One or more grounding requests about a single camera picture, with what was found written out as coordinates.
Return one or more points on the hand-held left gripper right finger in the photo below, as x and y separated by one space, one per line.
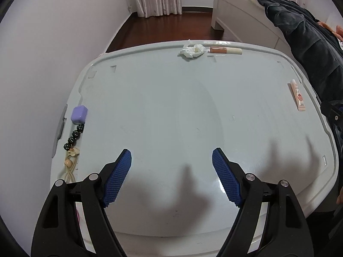
227 178

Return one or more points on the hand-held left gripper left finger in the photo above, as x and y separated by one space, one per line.
116 179

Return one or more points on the person's right hand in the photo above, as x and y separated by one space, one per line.
340 198

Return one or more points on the small pink tube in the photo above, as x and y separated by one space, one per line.
298 96

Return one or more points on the beige lip gloss tube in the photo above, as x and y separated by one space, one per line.
225 50

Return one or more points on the white crumpled tissue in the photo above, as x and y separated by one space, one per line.
191 51

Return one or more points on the dark quilted jacket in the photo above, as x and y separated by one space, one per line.
294 24

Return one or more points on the orange plush toy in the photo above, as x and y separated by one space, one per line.
328 26

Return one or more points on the white bed frame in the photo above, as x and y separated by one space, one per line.
241 16

